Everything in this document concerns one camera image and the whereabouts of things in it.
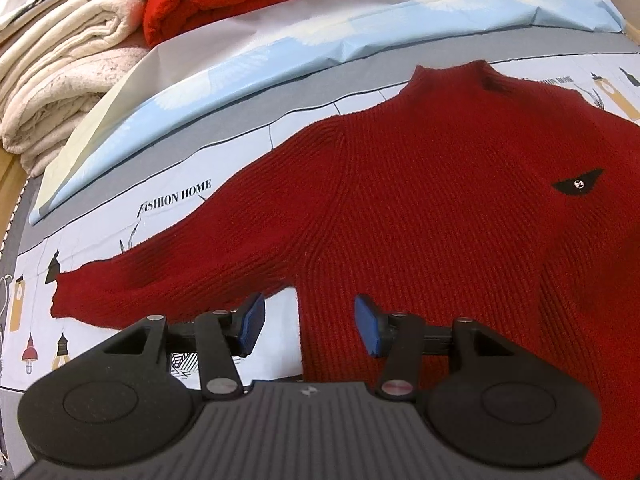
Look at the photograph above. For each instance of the grey printed bed sheet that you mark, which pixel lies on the grey printed bed sheet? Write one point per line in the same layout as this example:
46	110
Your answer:
154	189

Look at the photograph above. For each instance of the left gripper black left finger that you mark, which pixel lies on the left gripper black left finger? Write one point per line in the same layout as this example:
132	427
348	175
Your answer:
140	390

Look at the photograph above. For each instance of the light blue duvet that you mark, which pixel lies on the light blue duvet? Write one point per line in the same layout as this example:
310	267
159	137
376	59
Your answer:
215	65

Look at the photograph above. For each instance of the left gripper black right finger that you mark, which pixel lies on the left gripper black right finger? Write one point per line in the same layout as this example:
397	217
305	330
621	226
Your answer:
485	396

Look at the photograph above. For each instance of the dark red knit sweater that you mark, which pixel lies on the dark red knit sweater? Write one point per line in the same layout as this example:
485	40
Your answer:
470	193

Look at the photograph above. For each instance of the cream folded blanket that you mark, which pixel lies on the cream folded blanket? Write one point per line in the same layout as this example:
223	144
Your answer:
56	72

